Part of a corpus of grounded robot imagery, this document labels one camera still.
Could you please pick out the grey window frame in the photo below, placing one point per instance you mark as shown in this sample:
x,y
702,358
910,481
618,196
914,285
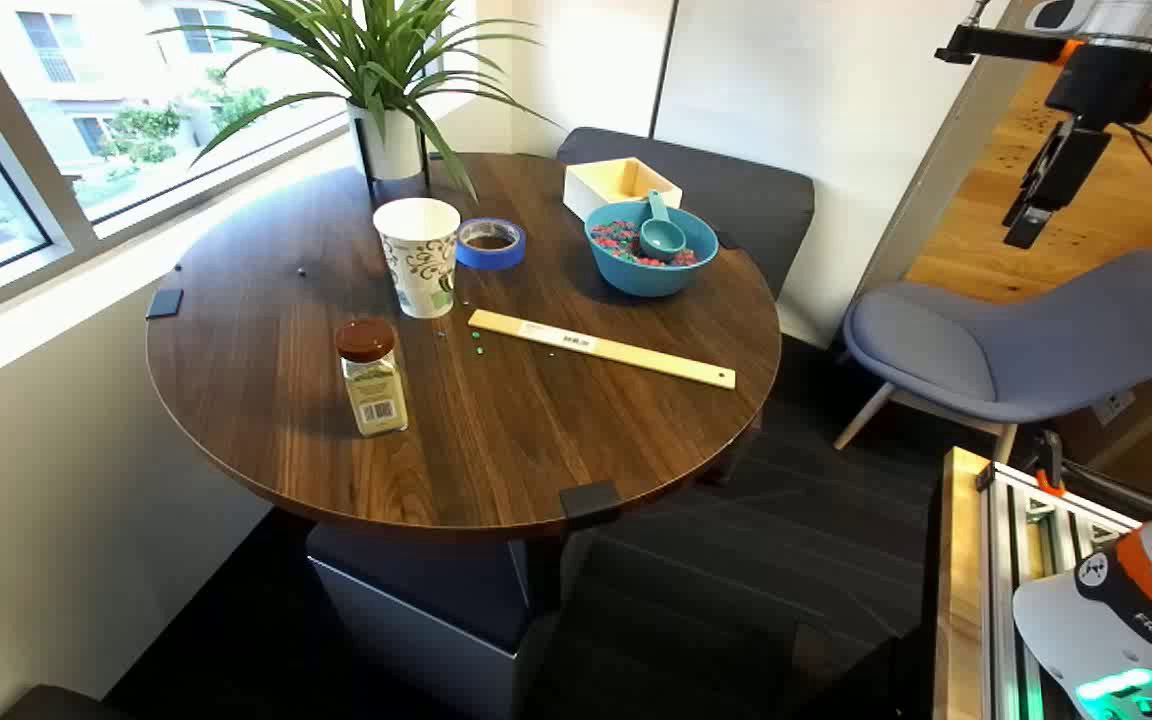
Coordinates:
x,y
19,146

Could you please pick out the spice jar brown lid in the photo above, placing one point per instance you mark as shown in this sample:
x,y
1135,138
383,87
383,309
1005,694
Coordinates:
x,y
373,394

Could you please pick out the wooden ruler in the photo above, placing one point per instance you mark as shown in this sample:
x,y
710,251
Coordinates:
x,y
603,344

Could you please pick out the patterned paper cup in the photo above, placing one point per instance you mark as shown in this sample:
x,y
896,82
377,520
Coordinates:
x,y
419,267

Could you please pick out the white orange robot base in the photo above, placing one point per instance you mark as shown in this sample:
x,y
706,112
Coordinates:
x,y
1136,625

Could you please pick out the blue grey shell chair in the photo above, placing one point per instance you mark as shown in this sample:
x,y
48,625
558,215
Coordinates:
x,y
1000,340

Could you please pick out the blue bowl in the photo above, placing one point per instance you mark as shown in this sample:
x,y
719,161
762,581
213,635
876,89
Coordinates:
x,y
644,278

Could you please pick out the white plant pot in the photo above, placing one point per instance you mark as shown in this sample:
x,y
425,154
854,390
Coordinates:
x,y
393,146

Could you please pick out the grey cube ottoman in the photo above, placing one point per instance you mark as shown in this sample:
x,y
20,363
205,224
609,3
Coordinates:
x,y
419,603

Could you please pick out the black table edge clamp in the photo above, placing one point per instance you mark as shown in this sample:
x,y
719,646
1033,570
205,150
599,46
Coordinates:
x,y
167,300
588,502

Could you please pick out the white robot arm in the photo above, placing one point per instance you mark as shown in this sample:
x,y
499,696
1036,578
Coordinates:
x,y
1136,17

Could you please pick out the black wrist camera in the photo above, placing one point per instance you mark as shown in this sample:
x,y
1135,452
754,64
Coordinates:
x,y
1100,82

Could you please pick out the metal rail frame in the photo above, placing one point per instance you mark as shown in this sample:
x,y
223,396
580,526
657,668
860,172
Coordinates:
x,y
978,587

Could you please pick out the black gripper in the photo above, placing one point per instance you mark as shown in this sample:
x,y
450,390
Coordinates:
x,y
1066,157

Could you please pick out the green leafy plant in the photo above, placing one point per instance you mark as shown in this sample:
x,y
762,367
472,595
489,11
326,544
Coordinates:
x,y
377,46

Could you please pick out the black plant stand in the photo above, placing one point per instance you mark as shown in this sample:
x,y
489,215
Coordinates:
x,y
398,189

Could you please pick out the dark grey upholstered chair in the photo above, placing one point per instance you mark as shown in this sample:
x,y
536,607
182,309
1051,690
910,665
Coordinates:
x,y
751,202

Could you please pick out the teal measuring scoop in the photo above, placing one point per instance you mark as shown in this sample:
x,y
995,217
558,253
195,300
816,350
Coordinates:
x,y
663,239

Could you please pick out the blue masking tape roll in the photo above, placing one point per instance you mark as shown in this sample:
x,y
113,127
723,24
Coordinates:
x,y
489,253

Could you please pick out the colourful beads pile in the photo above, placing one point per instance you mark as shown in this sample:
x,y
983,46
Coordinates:
x,y
618,240

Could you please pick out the black camera boom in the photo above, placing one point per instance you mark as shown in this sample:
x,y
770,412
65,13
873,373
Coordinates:
x,y
989,46

